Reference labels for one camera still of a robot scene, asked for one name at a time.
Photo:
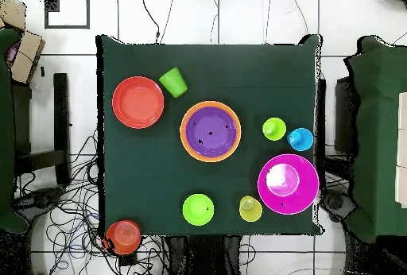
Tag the purple bowl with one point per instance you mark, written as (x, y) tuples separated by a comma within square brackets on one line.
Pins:
[(211, 132)]

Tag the large orange bowl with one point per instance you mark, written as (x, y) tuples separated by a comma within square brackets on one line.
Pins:
[(183, 135)]

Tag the small green bowl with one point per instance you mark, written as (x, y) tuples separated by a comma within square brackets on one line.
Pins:
[(198, 209)]

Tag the small orange bowl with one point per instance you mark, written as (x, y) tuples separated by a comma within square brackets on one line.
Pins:
[(125, 237)]

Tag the lime green cup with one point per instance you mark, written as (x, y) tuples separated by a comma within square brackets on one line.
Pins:
[(274, 128)]

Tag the dark green tablecloth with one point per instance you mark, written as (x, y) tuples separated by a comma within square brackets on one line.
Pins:
[(238, 74)]

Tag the wide red-orange bowl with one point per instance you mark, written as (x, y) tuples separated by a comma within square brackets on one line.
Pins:
[(138, 102)]

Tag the yellow cup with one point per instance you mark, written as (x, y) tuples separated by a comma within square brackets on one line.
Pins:
[(251, 208)]

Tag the large pink bowl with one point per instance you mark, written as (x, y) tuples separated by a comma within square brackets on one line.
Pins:
[(288, 184)]

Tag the blue cup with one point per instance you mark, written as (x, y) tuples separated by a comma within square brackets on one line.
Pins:
[(300, 139)]

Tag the black power strip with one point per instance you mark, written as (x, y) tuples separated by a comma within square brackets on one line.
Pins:
[(127, 259)]

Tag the black stand base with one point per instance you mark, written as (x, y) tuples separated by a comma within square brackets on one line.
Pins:
[(41, 200), (335, 202)]

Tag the green cloth covered table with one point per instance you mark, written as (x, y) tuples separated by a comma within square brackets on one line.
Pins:
[(378, 128), (4, 128)]

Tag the cardboard box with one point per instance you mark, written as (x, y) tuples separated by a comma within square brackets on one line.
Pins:
[(27, 57), (11, 11)]

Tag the white box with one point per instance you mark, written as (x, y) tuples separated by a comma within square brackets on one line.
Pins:
[(402, 147)]

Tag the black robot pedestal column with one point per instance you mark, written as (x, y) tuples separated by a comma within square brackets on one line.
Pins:
[(206, 256)]

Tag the black chair frame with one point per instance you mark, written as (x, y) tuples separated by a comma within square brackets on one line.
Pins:
[(60, 122)]

